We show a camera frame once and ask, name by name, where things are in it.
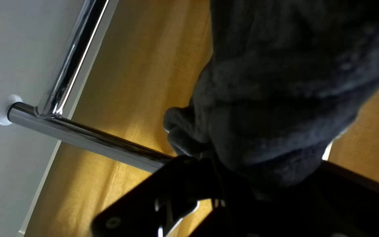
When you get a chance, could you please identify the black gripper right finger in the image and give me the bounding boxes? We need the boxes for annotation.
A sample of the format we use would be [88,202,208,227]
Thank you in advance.
[250,165,379,237]

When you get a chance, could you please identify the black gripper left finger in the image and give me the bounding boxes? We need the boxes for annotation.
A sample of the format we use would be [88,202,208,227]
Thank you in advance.
[91,157,221,237]

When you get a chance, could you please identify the dark grey fleece robe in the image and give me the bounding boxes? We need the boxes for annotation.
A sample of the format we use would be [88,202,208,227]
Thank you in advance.
[164,0,379,193]

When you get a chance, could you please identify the chrome clothes rack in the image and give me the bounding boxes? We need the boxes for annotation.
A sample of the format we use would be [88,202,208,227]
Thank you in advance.
[0,0,171,173]

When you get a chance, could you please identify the yellow curtains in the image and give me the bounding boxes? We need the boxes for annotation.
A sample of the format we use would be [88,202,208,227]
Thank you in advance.
[24,0,379,237]

